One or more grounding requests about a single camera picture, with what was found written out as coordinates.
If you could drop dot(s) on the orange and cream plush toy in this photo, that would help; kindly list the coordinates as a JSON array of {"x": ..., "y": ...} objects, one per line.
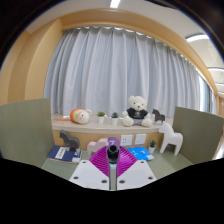
[{"x": 81, "y": 116}]

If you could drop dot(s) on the large white horse figurine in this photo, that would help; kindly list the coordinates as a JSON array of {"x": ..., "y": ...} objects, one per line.
[{"x": 171, "y": 138}]

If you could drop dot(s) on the dark blue book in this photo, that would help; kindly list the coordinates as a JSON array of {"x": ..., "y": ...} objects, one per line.
[{"x": 63, "y": 154}]

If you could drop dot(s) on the black charger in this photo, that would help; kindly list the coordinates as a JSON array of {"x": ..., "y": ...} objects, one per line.
[{"x": 113, "y": 153}]

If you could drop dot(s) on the white teddy bear black shirt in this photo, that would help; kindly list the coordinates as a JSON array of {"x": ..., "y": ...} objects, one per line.
[{"x": 137, "y": 111}]

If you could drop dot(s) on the small black horse figurine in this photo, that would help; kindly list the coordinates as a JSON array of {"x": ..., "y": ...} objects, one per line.
[{"x": 158, "y": 116}]

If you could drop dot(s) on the light wooden ledge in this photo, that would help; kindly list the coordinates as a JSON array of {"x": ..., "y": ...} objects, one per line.
[{"x": 100, "y": 130}]

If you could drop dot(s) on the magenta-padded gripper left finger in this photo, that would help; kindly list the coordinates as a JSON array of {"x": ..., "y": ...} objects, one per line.
[{"x": 98, "y": 161}]

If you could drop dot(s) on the ceiling lights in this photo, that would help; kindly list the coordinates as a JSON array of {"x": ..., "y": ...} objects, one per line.
[{"x": 115, "y": 3}]

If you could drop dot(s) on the green partition panel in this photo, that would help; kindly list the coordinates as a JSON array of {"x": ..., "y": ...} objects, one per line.
[
  {"x": 200, "y": 133},
  {"x": 23, "y": 133}
]

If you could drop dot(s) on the light grey curtain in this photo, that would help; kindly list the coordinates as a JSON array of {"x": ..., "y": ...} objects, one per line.
[{"x": 116, "y": 66}]

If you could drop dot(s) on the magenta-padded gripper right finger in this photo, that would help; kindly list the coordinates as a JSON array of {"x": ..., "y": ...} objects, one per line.
[{"x": 126, "y": 161}]

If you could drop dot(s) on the small potted plant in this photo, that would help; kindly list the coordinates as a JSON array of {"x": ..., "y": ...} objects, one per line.
[
  {"x": 152, "y": 148},
  {"x": 115, "y": 120},
  {"x": 101, "y": 119}
]

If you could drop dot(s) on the white wall socket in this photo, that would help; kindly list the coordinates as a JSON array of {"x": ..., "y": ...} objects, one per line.
[
  {"x": 140, "y": 139},
  {"x": 126, "y": 140}
]

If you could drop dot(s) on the grey horse figurine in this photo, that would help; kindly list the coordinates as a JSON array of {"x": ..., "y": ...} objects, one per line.
[{"x": 70, "y": 140}]

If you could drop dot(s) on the bright blue book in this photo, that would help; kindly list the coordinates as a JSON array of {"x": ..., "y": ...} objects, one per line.
[{"x": 141, "y": 153}]

